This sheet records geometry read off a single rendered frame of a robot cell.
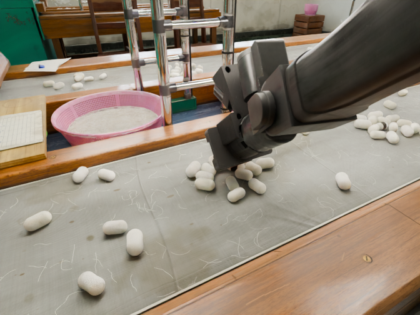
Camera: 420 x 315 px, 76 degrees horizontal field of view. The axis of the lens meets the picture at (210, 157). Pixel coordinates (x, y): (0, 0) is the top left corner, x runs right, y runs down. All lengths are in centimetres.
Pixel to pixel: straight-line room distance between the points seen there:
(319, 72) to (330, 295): 22
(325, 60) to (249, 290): 23
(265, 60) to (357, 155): 33
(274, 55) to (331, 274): 25
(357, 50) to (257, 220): 27
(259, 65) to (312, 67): 12
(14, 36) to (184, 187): 276
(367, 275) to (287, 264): 8
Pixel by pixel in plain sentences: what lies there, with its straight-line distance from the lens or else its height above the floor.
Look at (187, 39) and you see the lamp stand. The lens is 84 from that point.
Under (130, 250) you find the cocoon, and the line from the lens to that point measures 36.
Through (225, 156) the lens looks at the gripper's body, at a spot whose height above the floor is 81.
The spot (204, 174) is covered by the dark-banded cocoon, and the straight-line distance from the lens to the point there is 45.
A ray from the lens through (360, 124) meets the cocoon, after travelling 71.
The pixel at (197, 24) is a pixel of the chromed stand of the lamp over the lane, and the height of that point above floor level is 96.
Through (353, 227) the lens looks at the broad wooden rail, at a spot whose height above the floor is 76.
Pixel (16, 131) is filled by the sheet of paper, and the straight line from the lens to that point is 66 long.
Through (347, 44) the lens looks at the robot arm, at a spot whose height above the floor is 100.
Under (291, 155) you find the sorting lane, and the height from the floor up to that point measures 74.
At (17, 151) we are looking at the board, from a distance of 59.
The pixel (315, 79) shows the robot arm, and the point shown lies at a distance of 23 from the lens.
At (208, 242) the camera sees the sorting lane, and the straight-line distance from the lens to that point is 37.
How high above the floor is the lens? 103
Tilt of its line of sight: 33 degrees down
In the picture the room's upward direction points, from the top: straight up
